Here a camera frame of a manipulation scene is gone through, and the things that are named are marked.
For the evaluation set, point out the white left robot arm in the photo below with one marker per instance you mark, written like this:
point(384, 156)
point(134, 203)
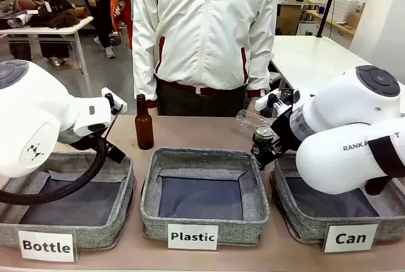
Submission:
point(31, 110)

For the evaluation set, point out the white label Can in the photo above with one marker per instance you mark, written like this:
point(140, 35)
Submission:
point(350, 238)

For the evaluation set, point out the person in plaid shirt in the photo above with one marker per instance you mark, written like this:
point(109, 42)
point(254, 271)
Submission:
point(95, 0)

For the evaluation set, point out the person in white jacket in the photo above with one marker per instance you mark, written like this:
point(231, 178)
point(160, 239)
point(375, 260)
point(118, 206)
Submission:
point(202, 31)

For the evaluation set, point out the large white table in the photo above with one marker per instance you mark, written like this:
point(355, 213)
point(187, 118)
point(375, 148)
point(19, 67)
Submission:
point(310, 60)

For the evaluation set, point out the white label Plastic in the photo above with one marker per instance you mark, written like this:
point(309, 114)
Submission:
point(193, 236)

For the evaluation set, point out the green black drink can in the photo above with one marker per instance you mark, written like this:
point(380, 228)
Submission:
point(262, 140)

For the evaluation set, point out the wooden desk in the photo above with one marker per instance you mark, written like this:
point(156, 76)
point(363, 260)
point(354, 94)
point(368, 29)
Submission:
point(335, 23)

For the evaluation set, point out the brown glass bottle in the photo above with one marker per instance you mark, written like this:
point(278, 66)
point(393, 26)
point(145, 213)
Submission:
point(144, 126)

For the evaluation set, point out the white label Bottle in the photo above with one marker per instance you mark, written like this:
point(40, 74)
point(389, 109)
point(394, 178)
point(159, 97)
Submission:
point(47, 246)

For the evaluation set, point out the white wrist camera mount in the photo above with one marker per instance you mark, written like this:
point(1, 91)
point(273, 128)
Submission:
point(267, 100)
point(115, 101)

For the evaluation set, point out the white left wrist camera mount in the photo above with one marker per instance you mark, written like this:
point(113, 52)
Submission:
point(115, 101)

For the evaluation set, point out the grey fabric basket Plastic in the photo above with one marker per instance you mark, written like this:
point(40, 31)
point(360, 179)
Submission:
point(152, 216)

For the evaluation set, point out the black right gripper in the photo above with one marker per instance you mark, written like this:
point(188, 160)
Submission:
point(284, 133)

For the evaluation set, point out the grey fabric basket Bottle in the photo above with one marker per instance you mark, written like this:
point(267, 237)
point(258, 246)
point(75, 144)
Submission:
point(104, 234)

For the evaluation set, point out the black tripod pole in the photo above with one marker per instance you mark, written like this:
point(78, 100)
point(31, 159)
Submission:
point(327, 3)

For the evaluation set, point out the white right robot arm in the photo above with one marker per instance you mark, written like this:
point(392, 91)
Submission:
point(341, 158)

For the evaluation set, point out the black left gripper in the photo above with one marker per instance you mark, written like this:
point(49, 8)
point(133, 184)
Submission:
point(116, 154)

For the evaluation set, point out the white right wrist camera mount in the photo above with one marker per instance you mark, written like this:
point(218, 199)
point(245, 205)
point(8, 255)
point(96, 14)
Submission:
point(267, 100)

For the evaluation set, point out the person in orange jacket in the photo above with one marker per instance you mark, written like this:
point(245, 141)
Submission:
point(121, 0)

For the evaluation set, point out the clear plastic bottle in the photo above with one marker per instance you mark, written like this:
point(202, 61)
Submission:
point(250, 120)

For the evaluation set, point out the grey fabric basket Can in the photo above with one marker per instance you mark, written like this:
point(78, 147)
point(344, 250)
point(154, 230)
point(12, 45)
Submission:
point(303, 225)

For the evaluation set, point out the white table with clothes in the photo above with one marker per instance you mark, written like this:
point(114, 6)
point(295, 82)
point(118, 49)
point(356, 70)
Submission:
point(63, 30)

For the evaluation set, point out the pile of dark clothes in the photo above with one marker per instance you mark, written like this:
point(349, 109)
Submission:
point(47, 9)

